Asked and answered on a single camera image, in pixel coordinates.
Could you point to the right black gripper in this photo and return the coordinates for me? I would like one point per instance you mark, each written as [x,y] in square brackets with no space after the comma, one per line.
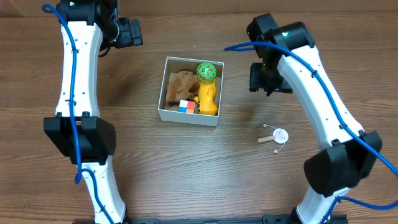
[257,78]

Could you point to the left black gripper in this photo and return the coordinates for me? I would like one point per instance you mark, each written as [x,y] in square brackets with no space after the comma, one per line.
[135,32]

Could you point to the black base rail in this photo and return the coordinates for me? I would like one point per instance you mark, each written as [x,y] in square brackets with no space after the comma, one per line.
[266,219]

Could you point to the yellow toy whale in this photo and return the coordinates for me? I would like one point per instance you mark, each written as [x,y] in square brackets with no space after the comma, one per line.
[205,98]

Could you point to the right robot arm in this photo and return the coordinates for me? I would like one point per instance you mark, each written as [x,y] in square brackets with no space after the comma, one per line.
[291,64]

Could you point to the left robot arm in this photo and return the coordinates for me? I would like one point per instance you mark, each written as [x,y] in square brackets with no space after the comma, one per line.
[89,30]

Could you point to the white cardboard box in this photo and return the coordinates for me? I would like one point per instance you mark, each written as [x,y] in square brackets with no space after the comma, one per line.
[169,112]

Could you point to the brown plush toy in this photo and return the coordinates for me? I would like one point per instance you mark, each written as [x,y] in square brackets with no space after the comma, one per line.
[184,85]

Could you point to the colourful puzzle cube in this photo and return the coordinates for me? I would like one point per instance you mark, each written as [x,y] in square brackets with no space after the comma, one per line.
[186,106]

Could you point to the green number ball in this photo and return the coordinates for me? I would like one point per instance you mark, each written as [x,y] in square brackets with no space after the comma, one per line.
[206,72]

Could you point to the small wooden rattle drum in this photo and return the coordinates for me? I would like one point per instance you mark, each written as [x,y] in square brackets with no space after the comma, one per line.
[279,136]

